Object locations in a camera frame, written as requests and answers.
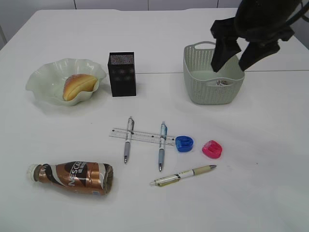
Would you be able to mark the clear plastic ruler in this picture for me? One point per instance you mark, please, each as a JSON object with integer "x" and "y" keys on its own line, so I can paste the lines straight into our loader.
{"x": 136, "y": 135}

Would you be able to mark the light green woven basket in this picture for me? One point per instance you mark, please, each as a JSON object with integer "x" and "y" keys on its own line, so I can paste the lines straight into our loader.
{"x": 200, "y": 79}

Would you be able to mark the grey grip ballpoint pen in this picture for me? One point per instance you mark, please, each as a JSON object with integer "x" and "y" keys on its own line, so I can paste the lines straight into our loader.
{"x": 129, "y": 130}

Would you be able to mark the blue pencil sharpener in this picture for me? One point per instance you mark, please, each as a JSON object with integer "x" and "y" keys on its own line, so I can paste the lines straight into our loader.
{"x": 184, "y": 143}

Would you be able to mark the pink pencil sharpener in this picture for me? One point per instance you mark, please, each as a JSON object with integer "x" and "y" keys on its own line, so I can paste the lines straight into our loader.
{"x": 212, "y": 149}

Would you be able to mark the black mesh pen holder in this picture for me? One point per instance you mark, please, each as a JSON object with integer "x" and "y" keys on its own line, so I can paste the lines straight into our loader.
{"x": 121, "y": 66}

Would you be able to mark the blue grip ballpoint pen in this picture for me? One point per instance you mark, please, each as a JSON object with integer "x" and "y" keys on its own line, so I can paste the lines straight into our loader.
{"x": 162, "y": 141}

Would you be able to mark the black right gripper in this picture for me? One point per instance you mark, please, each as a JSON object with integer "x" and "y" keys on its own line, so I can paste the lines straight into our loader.
{"x": 262, "y": 34}

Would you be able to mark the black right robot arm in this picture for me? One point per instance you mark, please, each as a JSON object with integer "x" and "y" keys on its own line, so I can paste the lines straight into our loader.
{"x": 281, "y": 9}

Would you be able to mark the paper piece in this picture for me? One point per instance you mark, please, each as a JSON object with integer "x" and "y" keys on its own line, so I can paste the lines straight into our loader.
{"x": 222, "y": 83}

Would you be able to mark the pale green wavy plate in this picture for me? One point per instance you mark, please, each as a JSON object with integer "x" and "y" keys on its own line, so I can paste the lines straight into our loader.
{"x": 48, "y": 82}

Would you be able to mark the brown Nescafe coffee bottle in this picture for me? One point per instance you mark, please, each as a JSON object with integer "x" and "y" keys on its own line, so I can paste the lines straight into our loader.
{"x": 76, "y": 176}

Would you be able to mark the white beige ballpoint pen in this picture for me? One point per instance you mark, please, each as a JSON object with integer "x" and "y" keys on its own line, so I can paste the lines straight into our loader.
{"x": 182, "y": 175}

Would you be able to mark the bread bun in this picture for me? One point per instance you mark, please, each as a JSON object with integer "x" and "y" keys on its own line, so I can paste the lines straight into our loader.
{"x": 78, "y": 83}

